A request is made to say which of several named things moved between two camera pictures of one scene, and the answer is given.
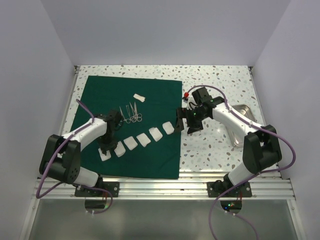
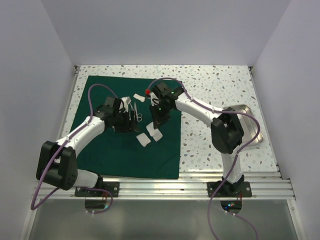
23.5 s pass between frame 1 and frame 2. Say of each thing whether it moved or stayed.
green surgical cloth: stayed
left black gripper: moved
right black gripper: moved
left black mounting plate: stayed
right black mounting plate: stayed
